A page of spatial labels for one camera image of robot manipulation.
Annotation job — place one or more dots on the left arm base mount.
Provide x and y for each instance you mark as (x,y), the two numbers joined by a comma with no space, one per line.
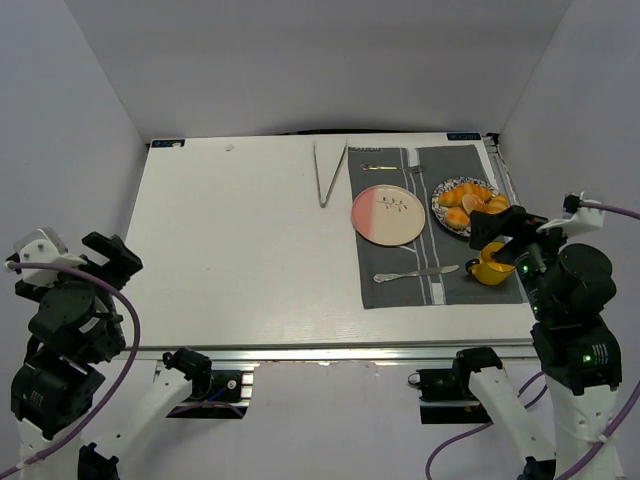
(221,394)

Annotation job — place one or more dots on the round sesame bun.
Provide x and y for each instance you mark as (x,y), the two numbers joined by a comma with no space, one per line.
(471,203)

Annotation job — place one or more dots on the long bread roll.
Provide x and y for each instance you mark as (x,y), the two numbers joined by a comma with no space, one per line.
(452,198)

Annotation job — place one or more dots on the striped bread roll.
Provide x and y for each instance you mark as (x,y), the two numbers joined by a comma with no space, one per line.
(497,204)

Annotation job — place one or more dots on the yellow mug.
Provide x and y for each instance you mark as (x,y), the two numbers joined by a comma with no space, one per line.
(485,269)

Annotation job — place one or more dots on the right blue corner label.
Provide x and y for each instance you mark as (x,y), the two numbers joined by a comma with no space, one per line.
(463,136)

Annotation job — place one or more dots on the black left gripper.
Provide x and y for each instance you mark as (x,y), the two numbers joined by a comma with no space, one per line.
(110,255)

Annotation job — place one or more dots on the blue patterned plate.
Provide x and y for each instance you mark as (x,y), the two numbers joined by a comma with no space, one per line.
(447,185)

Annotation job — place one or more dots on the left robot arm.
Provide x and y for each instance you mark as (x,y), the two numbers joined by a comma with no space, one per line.
(84,338)

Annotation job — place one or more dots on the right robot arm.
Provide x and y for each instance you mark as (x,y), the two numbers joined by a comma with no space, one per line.
(567,286)

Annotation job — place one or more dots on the grey striped placemat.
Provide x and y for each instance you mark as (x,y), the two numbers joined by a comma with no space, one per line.
(408,255)

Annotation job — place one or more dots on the small silver spoon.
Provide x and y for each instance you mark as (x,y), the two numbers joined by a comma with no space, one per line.
(369,167)

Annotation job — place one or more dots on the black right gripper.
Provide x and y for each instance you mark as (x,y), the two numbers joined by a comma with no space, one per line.
(507,228)

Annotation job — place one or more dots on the pink and cream plate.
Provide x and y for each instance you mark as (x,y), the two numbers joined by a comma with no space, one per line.
(388,215)

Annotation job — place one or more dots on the blue corner label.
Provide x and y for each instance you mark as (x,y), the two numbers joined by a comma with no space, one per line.
(463,136)
(168,143)

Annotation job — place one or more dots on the left blue corner label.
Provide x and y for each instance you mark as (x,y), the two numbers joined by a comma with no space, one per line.
(168,143)

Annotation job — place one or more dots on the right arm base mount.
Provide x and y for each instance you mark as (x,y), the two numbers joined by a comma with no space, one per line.
(443,402)

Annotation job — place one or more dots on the metal tongs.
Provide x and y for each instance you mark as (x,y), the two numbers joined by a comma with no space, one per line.
(327,160)

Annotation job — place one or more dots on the silver table knife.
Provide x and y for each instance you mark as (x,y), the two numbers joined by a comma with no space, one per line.
(387,277)

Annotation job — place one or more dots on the small round bread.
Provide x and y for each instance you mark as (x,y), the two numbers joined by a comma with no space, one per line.
(456,218)

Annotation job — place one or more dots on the silver fork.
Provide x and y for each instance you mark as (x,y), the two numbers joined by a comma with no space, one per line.
(412,169)

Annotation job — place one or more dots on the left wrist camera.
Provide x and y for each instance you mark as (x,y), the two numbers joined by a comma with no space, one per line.
(44,246)

